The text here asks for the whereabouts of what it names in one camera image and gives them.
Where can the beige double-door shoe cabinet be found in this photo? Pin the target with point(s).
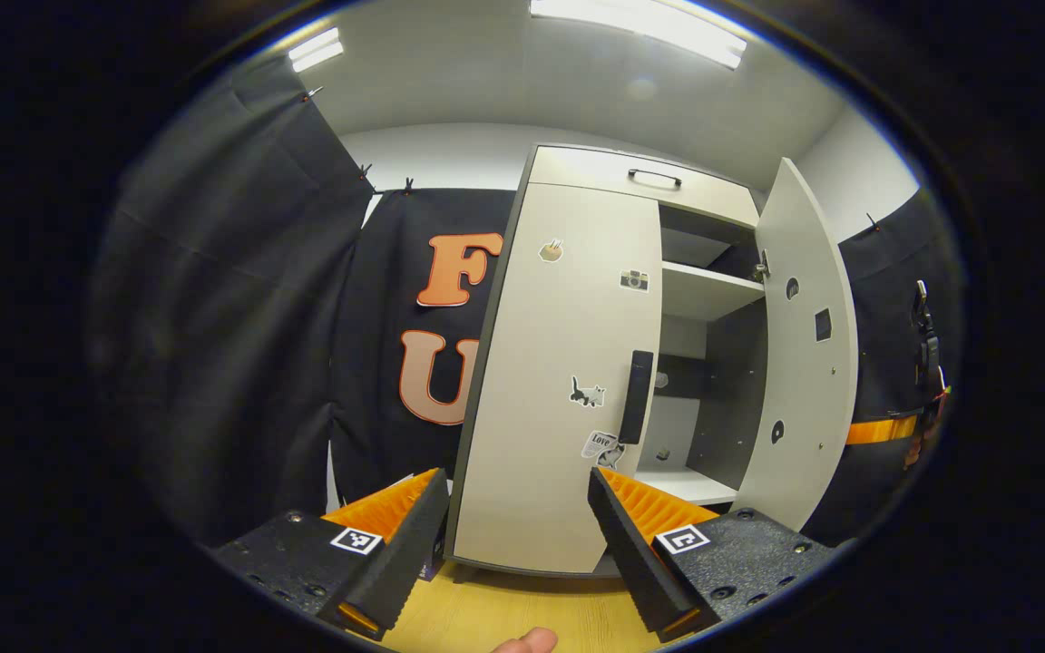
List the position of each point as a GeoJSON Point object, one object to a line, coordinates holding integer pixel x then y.
{"type": "Point", "coordinates": [595, 172]}

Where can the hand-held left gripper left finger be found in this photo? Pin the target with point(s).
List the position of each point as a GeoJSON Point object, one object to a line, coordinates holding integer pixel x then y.
{"type": "Point", "coordinates": [405, 562]}

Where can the beige cabinet door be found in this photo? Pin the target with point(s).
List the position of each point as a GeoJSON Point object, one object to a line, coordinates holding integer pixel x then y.
{"type": "Point", "coordinates": [804, 381]}
{"type": "Point", "coordinates": [541, 363]}

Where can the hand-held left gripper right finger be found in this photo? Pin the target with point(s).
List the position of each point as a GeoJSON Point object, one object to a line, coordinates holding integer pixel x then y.
{"type": "Point", "coordinates": [631, 562]}

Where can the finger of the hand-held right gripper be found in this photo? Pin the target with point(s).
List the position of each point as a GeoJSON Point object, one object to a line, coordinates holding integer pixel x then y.
{"type": "Point", "coordinates": [881, 430]}

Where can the black backdrop cloth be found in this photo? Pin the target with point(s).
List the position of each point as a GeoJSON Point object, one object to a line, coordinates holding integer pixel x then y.
{"type": "Point", "coordinates": [214, 363]}

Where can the long ceiling light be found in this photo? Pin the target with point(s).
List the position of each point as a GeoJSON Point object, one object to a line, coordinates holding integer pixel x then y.
{"type": "Point", "coordinates": [640, 27]}
{"type": "Point", "coordinates": [316, 50]}

